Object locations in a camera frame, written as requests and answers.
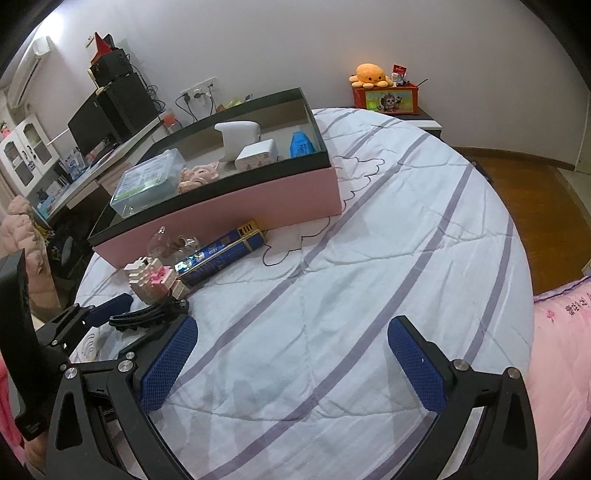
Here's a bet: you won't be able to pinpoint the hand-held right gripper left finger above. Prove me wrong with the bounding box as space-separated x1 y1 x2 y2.
45 316 200 480

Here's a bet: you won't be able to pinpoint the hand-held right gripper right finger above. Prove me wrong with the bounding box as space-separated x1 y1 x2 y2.
387 315 540 480

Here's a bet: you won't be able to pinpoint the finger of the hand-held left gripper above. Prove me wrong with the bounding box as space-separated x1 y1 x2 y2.
34 293 135 348
110 329 160 366

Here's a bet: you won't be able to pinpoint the black hair claw clip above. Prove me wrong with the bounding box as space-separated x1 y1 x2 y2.
109 300 191 334

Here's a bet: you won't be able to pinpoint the pink block toy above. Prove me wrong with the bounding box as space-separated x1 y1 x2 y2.
124 257 190 305

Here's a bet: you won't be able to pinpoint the teal clear plastic case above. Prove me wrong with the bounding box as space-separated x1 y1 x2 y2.
110 148 188 217

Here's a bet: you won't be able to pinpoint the pink storage box dark rim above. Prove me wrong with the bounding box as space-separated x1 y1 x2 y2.
88 87 343 271

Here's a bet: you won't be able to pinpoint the white round device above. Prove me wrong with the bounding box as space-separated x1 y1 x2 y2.
69 323 123 366

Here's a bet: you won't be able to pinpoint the black office chair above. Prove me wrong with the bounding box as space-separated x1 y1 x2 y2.
46 222 94 283

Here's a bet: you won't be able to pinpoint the pink padded jacket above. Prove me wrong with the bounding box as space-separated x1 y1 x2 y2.
0 195 61 324

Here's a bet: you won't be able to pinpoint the long blue box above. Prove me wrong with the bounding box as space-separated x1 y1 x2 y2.
174 233 267 289

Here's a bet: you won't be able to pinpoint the white desk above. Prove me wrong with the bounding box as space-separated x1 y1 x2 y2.
28 115 185 223

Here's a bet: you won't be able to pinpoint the white striped bedspread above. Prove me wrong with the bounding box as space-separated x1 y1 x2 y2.
74 107 536 480

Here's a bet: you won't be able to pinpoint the blue white boxes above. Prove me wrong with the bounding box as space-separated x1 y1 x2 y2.
60 154 86 184

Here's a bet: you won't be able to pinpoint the pink embroidered quilt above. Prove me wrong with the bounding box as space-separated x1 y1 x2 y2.
524 274 591 479

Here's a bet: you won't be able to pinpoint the pink scrunchie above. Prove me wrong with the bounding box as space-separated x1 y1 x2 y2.
178 161 222 195

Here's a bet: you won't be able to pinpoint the white glass door cabinet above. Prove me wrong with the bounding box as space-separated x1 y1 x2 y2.
0 114 61 200

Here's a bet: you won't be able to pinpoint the black computer monitor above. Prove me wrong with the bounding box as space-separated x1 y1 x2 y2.
68 97 123 156

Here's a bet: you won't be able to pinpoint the black computer tower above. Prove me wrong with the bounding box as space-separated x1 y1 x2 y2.
95 72 160 139

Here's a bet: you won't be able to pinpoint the white charger block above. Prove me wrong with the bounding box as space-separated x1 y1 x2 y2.
235 140 280 171

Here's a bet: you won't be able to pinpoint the white curved device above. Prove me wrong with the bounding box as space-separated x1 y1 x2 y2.
213 121 262 164

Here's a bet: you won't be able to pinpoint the black speaker box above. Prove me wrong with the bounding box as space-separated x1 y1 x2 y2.
89 48 131 86

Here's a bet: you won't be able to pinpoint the dark top low cabinet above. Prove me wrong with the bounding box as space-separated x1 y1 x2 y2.
406 107 444 137

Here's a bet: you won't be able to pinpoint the blue packet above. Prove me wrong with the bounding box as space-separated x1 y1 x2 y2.
289 130 315 160

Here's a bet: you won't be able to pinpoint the white air conditioner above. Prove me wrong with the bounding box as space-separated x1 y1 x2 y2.
7 36 51 105

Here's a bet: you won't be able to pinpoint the red triangular object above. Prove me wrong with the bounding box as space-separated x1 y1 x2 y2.
91 32 115 63

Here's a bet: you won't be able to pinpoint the red printed storage box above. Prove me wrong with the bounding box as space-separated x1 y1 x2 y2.
352 84 421 116

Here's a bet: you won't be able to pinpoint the orange octopus plush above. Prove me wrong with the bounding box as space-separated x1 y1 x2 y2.
348 63 393 89

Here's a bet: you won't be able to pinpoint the black power cable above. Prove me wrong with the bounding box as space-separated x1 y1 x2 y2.
175 93 200 126

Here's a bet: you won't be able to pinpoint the white wall outlet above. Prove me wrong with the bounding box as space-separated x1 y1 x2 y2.
179 78 218 100

